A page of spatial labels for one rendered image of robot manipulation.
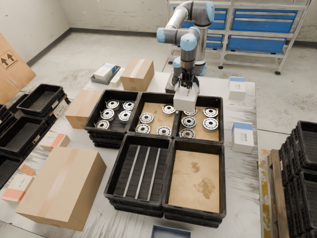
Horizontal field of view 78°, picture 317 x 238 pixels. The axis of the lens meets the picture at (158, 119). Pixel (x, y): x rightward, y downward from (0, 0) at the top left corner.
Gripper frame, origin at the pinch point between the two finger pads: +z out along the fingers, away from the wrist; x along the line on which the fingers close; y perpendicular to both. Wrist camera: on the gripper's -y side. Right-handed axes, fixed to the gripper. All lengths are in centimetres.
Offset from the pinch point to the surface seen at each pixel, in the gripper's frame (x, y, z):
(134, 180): -20, 50, 27
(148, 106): -31.0, -8.9, 28.0
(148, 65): -47, -58, 26
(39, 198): -63, 74, 20
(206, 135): 15.8, 8.7, 27.7
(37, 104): -167, -17, 62
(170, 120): -11.1, 1.5, 27.8
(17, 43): -314, -143, 70
